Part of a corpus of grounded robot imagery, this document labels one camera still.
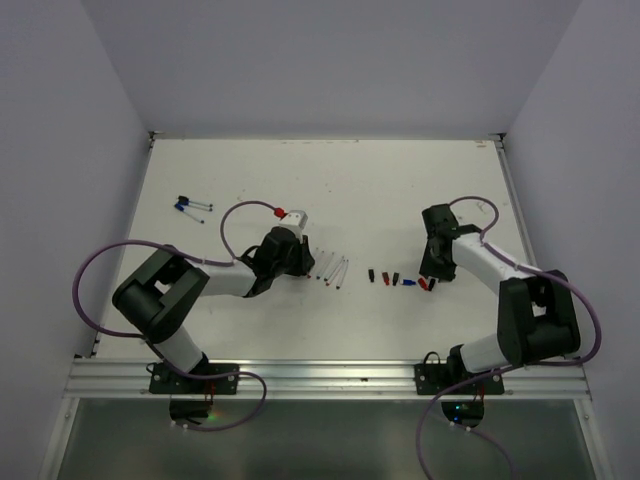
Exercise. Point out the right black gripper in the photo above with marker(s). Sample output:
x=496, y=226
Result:
x=428, y=267

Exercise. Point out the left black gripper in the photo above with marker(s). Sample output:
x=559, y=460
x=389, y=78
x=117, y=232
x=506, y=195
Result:
x=305, y=259

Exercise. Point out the blue marker pen top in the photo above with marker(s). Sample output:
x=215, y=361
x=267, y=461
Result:
x=187, y=202

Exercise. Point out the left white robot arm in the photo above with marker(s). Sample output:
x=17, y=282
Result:
x=158, y=296

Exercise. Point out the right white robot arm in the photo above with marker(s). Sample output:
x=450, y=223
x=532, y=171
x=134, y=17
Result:
x=536, y=318

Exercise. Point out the right controller board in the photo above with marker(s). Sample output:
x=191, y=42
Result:
x=464, y=413

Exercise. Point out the controller board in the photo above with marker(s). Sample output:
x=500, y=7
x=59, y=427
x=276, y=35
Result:
x=464, y=413
x=190, y=411

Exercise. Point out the left controller board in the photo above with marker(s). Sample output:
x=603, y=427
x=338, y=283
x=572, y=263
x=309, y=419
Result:
x=190, y=411

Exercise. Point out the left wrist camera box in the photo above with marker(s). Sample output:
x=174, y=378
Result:
x=295, y=221

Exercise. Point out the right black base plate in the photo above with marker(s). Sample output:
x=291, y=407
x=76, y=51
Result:
x=433, y=378

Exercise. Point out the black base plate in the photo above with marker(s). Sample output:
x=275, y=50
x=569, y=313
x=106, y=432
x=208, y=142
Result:
x=207, y=379
x=433, y=378

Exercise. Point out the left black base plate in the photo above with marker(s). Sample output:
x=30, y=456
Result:
x=207, y=379

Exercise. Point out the aluminium mounting rail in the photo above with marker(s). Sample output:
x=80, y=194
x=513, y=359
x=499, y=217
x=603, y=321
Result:
x=101, y=378

